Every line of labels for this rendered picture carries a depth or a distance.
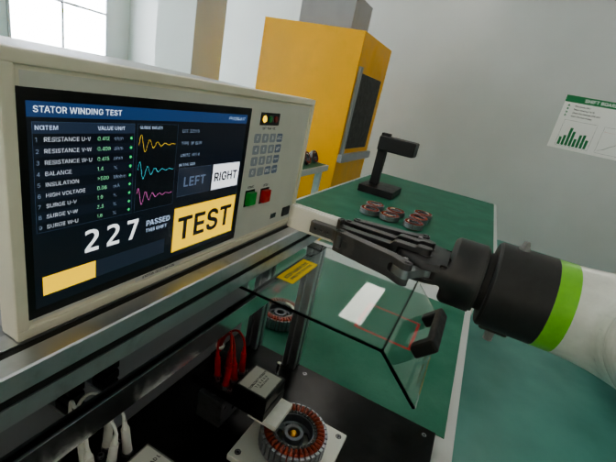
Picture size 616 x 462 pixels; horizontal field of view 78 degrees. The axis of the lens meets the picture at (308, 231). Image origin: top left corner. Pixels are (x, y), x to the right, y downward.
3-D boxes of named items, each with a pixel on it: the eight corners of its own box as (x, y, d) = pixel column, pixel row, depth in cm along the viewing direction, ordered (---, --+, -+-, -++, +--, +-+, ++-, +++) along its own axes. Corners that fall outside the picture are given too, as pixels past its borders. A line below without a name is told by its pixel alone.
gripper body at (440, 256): (468, 327, 38) (381, 293, 42) (473, 296, 46) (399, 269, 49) (495, 260, 36) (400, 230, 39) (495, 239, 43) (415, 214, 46)
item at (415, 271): (442, 280, 42) (436, 299, 37) (396, 264, 43) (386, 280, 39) (449, 260, 41) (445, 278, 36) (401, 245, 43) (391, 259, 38)
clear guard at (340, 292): (439, 322, 66) (451, 292, 64) (414, 411, 45) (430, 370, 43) (280, 258, 78) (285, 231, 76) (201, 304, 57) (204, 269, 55)
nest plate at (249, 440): (345, 440, 68) (346, 434, 67) (309, 513, 55) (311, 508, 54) (274, 400, 73) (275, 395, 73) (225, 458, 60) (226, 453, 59)
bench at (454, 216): (467, 280, 355) (496, 204, 330) (444, 403, 194) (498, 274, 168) (357, 241, 394) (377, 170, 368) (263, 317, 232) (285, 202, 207)
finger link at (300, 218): (337, 242, 47) (335, 244, 47) (289, 225, 50) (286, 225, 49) (343, 220, 46) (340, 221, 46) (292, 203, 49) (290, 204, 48)
